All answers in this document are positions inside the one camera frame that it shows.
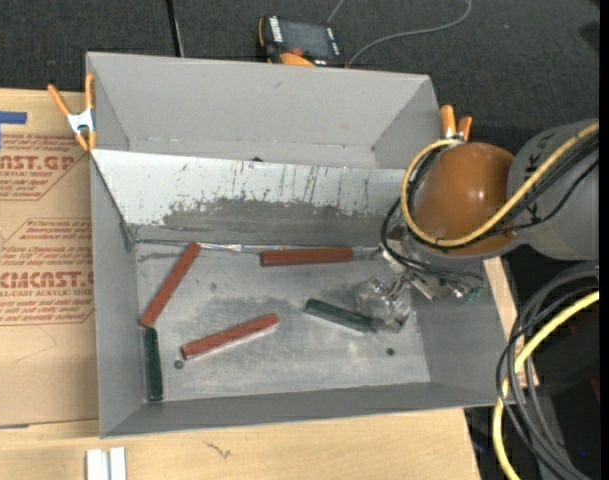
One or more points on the brown cardboard board red print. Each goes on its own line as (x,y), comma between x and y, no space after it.
(44,348)

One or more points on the red-brown flat block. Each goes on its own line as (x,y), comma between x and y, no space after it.
(170,284)
(229,336)
(306,256)

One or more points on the grey metal bin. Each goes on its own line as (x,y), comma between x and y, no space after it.
(294,208)

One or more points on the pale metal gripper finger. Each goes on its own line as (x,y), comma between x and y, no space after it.
(373,292)
(399,313)

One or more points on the dark green flat block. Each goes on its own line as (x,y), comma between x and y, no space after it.
(153,365)
(339,314)

